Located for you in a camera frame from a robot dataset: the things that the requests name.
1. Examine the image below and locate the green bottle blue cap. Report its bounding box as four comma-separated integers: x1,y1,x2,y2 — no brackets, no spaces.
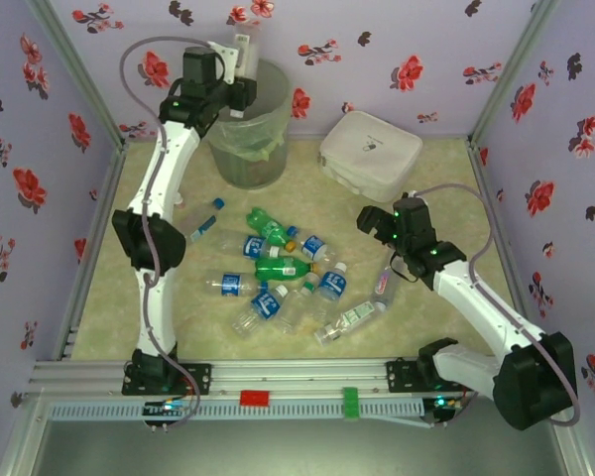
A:
246,207,300,249

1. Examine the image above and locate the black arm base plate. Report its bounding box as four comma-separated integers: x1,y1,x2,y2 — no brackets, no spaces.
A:
385,359,445,396
122,360,213,397

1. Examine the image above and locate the clear bottle blue label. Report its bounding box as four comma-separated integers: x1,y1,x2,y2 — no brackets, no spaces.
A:
231,285,290,339
299,235,338,264
310,262,351,312
202,270,270,298

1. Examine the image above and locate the aluminium table side rail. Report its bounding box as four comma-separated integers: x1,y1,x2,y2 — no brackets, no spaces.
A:
53,141,129,361
468,141,530,321

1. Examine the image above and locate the mauve left arm cable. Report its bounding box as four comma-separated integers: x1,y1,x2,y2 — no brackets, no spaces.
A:
118,35,229,432

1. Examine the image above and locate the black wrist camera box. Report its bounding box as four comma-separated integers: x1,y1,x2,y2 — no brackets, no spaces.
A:
227,76,258,120
356,205,396,245

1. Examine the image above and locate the grey mesh waste bin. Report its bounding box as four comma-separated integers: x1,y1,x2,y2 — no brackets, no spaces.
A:
207,58,293,190

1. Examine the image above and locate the small circuit board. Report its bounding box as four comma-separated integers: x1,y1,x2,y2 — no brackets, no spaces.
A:
142,399,190,417
431,395,466,412

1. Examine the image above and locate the mauve arm cable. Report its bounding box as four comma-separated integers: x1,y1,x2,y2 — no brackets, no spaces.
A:
411,182,582,426
118,35,229,432

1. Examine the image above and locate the aluminium front mounting rail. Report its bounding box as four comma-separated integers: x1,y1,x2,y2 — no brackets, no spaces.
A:
28,359,477,399

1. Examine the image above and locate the clear unlabelled bottle white cap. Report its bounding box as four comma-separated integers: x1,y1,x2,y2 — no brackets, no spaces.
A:
276,281,319,335

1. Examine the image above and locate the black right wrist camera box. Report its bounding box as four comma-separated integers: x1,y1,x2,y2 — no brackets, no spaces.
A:
356,205,396,245

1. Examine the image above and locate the green plastic bin liner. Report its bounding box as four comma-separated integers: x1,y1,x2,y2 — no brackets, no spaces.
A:
210,96,290,164

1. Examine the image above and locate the grey slotted cable duct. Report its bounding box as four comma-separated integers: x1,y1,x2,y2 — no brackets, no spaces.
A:
46,399,426,423

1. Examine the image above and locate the clear blue-label bottle yellow cap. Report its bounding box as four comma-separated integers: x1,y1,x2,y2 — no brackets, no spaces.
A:
210,232,298,262

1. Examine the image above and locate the red plastic block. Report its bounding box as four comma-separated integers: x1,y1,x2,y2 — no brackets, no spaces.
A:
240,390,272,409

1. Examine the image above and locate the mauve right arm cable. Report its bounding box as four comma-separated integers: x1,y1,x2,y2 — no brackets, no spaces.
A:
411,182,582,426

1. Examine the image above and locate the aluminium frame beam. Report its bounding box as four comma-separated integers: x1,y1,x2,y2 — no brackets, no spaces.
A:
549,420,595,476
0,391,60,476

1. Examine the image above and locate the clear bottle green white label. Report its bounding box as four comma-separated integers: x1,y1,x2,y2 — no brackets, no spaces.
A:
312,299,389,347

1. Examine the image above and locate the green plastic block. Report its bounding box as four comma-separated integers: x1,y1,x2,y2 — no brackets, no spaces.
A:
342,386,361,420

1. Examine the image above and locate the clear bottle pink label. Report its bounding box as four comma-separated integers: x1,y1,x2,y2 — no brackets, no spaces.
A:
371,247,399,312

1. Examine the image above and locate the clear bottle blue cap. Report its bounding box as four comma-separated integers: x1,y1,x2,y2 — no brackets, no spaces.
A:
180,196,227,244

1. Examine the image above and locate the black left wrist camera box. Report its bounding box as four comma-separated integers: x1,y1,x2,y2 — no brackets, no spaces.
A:
227,76,258,120

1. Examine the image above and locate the thin black camera cable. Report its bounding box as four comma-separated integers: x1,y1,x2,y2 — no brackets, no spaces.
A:
389,246,420,285

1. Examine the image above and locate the green bottle yellow cap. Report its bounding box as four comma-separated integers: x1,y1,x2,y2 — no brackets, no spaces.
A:
254,257,322,282

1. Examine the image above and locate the white fabric zip case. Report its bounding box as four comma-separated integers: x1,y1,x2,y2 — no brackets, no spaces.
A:
318,110,424,203

